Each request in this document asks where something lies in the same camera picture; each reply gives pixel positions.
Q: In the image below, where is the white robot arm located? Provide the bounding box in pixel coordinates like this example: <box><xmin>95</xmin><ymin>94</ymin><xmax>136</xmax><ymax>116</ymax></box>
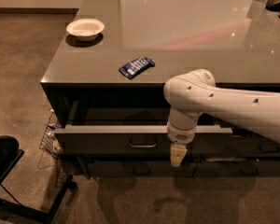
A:
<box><xmin>163</xmin><ymin>69</ymin><xmax>280</xmax><ymax>167</ymax></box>

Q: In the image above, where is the blue snack packet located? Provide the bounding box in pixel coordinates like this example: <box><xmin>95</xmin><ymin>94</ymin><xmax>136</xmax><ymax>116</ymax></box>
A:
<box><xmin>119</xmin><ymin>57</ymin><xmax>155</xmax><ymax>79</ymax></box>

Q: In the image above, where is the grey counter cabinet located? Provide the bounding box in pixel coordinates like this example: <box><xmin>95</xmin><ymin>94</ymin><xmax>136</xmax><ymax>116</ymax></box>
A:
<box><xmin>41</xmin><ymin>0</ymin><xmax>280</xmax><ymax>177</ymax></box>

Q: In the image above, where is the white bowl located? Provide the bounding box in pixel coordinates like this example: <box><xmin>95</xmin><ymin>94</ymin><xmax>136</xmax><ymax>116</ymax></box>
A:
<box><xmin>66</xmin><ymin>19</ymin><xmax>105</xmax><ymax>42</ymax></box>

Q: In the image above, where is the wire basket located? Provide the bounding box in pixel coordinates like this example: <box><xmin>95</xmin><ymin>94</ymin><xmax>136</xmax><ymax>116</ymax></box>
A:
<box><xmin>38</xmin><ymin>109</ymin><xmax>69</xmax><ymax>187</ymax></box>

